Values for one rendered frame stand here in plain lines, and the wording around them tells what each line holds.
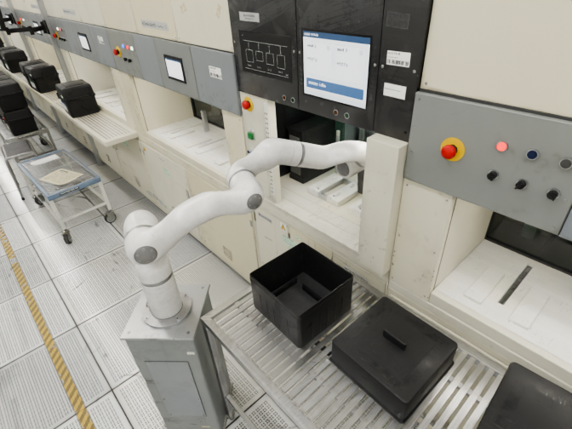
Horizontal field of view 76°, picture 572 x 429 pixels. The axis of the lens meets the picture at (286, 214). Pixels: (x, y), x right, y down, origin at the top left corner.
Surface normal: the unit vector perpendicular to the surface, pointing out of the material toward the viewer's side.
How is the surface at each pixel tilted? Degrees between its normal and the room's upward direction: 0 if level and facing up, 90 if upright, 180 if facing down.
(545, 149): 90
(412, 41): 90
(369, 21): 90
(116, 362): 0
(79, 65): 90
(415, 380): 0
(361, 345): 0
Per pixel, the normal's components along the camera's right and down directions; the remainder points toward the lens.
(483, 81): -0.73, 0.41
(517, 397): -0.05, -0.82
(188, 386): -0.04, 0.57
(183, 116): 0.67, 0.39
